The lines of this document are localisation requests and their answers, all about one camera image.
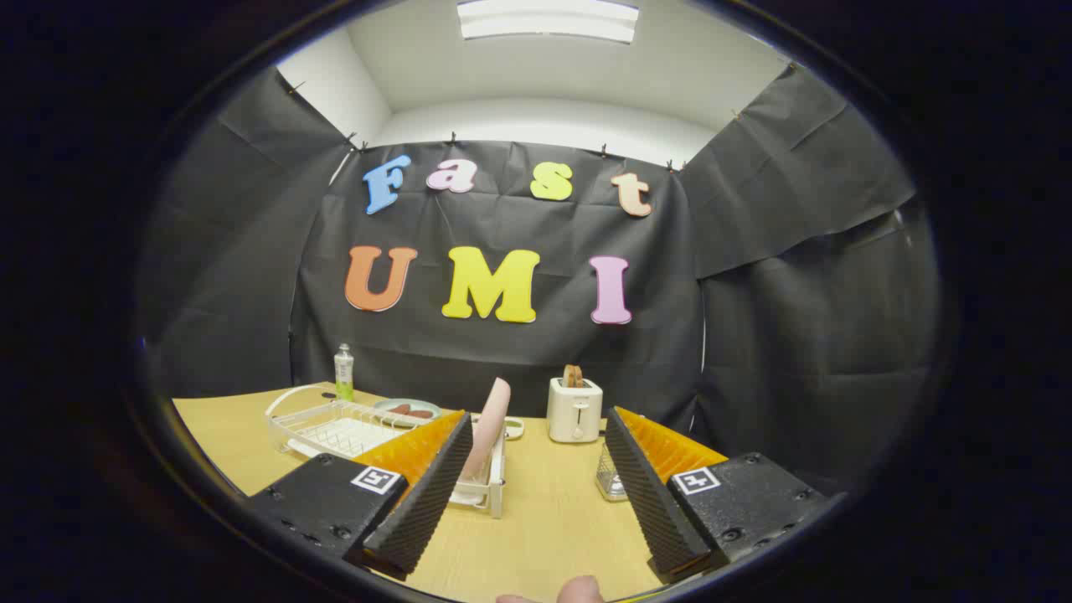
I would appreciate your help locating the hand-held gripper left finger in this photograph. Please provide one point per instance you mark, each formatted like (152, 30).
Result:
(427, 502)

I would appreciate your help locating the clear bottle with green liquid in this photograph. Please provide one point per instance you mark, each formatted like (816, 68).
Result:
(344, 377)

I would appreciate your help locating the black backdrop cloth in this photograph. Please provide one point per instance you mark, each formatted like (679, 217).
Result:
(502, 360)

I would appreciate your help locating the pale blue plate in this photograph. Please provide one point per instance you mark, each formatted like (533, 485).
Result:
(382, 407)

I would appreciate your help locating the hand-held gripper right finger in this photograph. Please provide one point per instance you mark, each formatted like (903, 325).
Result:
(649, 502)

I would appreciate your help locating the ceiling light panel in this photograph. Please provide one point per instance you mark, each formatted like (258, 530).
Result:
(548, 21)

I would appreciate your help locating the brown bread slice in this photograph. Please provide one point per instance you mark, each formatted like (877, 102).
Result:
(573, 375)

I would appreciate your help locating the pink plate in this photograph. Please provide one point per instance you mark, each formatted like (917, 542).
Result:
(492, 419)

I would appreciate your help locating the white divided dish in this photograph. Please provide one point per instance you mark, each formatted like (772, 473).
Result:
(514, 429)

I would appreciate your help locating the cream toaster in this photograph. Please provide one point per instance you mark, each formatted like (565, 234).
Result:
(574, 410)

